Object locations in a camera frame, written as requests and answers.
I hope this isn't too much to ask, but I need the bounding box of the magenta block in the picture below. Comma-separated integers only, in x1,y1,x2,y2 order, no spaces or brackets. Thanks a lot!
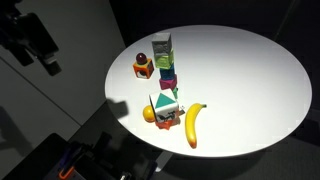
158,73,178,90

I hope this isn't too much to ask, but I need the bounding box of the yellow banana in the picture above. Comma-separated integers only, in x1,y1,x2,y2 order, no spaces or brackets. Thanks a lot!
184,102,208,149

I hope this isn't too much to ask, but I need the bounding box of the dark red ball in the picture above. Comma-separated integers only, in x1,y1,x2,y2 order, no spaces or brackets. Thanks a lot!
135,52,148,66

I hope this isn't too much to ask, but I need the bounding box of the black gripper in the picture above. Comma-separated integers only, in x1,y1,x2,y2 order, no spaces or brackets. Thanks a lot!
0,12,63,77

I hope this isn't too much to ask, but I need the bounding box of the white cube with teal triangle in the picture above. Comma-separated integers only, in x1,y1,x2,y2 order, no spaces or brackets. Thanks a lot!
149,88,180,123

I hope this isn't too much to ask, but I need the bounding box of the orange cube with holes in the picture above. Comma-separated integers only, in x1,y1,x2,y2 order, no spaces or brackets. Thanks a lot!
132,58,155,80

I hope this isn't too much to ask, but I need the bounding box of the blue block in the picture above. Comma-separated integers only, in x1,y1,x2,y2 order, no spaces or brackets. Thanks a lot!
159,63,176,80

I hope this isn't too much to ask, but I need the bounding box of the orange red toy piece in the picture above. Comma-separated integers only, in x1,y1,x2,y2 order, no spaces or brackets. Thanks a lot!
154,114,183,130

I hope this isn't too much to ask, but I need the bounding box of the orange fruit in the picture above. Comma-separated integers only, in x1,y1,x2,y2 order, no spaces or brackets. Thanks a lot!
142,104,157,123

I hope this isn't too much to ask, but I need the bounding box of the white table base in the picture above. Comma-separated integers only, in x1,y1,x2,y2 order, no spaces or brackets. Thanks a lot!
154,151,174,173

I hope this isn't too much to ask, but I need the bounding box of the lime green block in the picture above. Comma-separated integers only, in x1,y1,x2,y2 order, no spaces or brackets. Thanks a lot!
154,49,175,70

